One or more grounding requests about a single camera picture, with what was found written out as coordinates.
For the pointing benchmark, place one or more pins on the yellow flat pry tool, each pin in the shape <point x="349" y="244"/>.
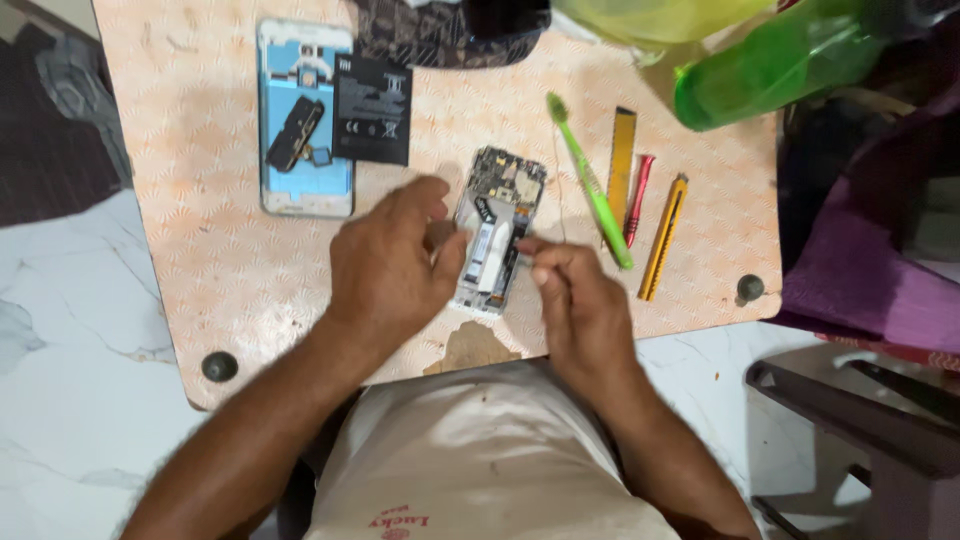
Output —
<point x="622" y="161"/>

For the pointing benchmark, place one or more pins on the person's left hand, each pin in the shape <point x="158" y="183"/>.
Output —
<point x="382" y="262"/>

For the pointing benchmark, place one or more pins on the phone with circuit board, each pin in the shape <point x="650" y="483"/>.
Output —
<point x="501" y="225"/>

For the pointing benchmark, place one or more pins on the yellow-green plastic container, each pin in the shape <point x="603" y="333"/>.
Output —
<point x="660" y="19"/>

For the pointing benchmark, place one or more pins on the green toothbrush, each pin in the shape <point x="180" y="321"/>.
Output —
<point x="592" y="187"/>

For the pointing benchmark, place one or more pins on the dark mat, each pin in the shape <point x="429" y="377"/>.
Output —
<point x="56" y="127"/>

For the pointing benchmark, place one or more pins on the person's right hand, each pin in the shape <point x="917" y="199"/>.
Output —
<point x="581" y="307"/>

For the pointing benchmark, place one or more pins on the green plastic bottle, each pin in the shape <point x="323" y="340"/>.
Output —
<point x="780" y="64"/>

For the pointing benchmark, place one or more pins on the person's left fingers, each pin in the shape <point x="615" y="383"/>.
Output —
<point x="435" y="217"/>

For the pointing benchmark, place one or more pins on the black phone battery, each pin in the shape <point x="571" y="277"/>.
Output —
<point x="373" y="109"/>

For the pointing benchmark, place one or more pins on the dark plastic stool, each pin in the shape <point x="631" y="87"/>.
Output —
<point x="870" y="442"/>

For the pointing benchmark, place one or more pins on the yellow utility knife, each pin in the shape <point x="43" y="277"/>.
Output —
<point x="664" y="236"/>

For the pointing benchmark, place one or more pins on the person's white shirt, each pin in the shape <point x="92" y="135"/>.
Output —
<point x="480" y="457"/>

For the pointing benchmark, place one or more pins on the black phone inner cover plate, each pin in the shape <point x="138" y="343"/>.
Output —
<point x="295" y="133"/>

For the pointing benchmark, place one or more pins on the person's right fingers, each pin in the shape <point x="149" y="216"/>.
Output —
<point x="544" y="262"/>

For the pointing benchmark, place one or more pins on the dark patterned pouch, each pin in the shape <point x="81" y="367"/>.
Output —
<point x="450" y="30"/>

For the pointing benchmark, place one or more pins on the purple cloth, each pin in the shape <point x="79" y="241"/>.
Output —
<point x="870" y="255"/>

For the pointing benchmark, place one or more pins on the blue phone back cover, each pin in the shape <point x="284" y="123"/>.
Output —
<point x="304" y="124"/>

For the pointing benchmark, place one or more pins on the dark round table bolt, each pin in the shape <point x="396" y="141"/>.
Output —
<point x="220" y="366"/>
<point x="750" y="287"/>

